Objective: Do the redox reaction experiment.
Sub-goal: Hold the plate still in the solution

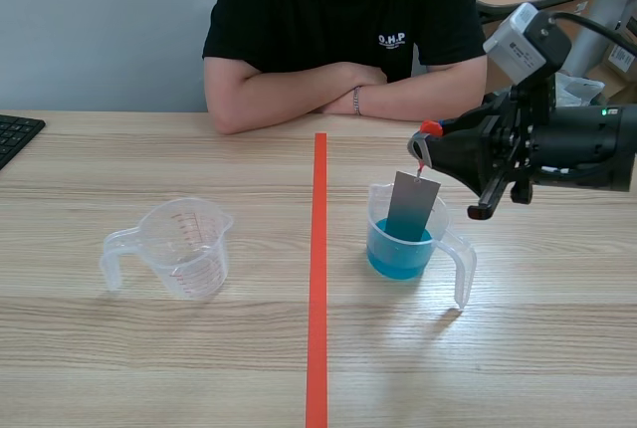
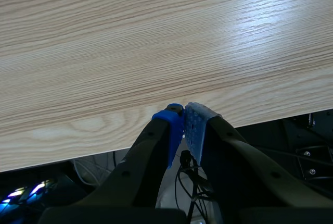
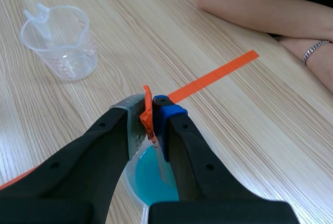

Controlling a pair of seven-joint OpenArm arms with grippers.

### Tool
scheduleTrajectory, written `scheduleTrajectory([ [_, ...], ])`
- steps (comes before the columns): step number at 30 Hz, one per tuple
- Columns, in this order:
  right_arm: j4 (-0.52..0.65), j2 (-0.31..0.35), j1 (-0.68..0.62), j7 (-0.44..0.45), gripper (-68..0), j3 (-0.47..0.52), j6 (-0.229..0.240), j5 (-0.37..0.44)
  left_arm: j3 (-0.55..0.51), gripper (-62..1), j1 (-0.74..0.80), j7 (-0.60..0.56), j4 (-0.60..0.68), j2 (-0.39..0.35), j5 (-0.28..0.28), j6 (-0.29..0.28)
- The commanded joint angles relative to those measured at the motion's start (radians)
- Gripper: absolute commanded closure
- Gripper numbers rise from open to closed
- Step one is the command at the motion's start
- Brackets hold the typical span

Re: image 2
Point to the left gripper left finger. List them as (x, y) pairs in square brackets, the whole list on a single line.
[(145, 156)]

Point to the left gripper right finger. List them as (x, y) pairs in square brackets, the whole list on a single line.
[(229, 161)]

